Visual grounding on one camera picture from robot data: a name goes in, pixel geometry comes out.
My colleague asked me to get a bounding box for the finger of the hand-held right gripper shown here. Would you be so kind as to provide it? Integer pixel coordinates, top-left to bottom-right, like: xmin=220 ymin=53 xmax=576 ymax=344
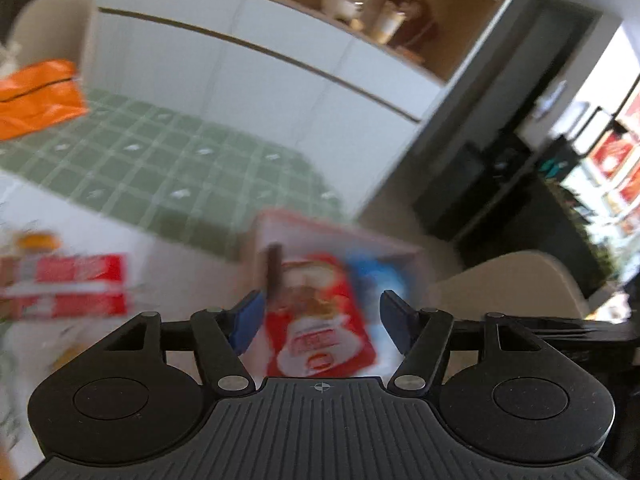
xmin=502 ymin=316 xmax=640 ymax=358

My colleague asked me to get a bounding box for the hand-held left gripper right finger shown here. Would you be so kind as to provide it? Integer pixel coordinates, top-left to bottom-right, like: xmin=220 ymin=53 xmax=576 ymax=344
xmin=379 ymin=290 xmax=551 ymax=397

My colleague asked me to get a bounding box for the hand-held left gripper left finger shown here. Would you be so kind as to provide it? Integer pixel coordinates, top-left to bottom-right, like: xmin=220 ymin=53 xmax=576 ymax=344
xmin=92 ymin=289 xmax=266 ymax=397

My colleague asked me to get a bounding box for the red snack packet brown print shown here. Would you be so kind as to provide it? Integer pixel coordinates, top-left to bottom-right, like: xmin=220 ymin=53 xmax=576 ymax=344
xmin=262 ymin=252 xmax=379 ymax=378

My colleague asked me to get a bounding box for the pink cardboard box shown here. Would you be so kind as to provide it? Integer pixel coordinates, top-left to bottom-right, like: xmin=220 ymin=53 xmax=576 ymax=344
xmin=240 ymin=209 xmax=433 ymax=321

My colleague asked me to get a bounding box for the beige chair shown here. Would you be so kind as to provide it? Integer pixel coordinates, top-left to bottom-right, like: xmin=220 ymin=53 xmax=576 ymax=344
xmin=7 ymin=0 xmax=100 ymax=92
xmin=429 ymin=251 xmax=592 ymax=320

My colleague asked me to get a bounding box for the white printed sheet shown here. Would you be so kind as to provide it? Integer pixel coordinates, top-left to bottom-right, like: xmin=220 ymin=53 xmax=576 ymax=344
xmin=0 ymin=170 xmax=256 ymax=478

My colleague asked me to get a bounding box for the green checked tablecloth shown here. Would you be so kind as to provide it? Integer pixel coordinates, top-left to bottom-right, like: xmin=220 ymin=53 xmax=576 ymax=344
xmin=0 ymin=84 xmax=353 ymax=267

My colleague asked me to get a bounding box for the red white snack box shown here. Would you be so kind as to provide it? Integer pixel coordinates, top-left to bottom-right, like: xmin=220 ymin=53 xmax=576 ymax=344
xmin=0 ymin=252 xmax=130 ymax=321

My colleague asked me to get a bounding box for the white cabinet with wooden shelf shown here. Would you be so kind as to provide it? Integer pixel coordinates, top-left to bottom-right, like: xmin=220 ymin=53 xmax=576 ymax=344
xmin=64 ymin=0 xmax=538 ymax=216

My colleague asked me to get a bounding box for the white cup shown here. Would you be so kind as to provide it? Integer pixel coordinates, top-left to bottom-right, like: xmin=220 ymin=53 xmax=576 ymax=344
xmin=371 ymin=1 xmax=407 ymax=45

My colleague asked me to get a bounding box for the orange bag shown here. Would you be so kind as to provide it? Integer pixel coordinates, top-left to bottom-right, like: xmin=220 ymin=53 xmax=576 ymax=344
xmin=0 ymin=59 xmax=90 ymax=142

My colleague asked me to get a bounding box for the white teapot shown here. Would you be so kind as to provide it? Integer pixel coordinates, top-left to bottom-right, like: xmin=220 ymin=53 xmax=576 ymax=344
xmin=321 ymin=0 xmax=377 ymax=25

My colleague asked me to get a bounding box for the beige chair back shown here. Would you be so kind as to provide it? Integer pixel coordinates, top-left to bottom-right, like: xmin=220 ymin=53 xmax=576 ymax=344
xmin=7 ymin=0 xmax=100 ymax=92

